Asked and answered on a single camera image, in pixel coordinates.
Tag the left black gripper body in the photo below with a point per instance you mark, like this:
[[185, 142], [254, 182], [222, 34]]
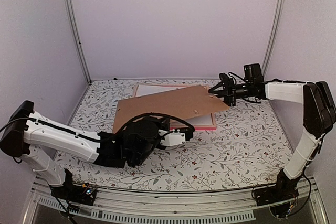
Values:
[[158, 123]]

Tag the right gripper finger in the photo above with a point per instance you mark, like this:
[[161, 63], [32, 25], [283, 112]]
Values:
[[224, 97], [218, 88]]

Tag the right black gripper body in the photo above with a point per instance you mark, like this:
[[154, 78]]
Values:
[[240, 92]]

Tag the pink wooden picture frame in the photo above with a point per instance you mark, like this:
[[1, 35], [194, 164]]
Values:
[[207, 127]]

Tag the brown cardboard backing board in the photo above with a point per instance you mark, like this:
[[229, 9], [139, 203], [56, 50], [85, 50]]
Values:
[[192, 104]]

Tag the landscape photo print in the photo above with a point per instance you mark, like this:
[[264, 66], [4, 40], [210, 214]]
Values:
[[202, 120]]

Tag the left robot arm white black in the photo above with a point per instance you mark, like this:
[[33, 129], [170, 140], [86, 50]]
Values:
[[27, 131]]

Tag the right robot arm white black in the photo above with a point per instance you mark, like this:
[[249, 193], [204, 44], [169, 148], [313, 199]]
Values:
[[318, 113]]

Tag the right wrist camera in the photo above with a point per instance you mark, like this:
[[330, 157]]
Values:
[[226, 80]]

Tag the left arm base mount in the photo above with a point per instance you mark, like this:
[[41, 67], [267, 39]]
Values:
[[82, 194]]

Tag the front aluminium rail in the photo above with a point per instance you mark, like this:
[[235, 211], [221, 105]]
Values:
[[116, 205]]

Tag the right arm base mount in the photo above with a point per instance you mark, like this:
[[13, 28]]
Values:
[[285, 200]]

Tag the right aluminium corner post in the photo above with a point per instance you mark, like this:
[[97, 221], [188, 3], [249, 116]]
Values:
[[272, 37]]

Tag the aluminium corner post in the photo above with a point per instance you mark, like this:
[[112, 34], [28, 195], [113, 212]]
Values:
[[272, 37], [77, 40]]

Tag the left aluminium corner post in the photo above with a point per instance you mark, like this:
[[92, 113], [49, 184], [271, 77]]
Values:
[[77, 40]]

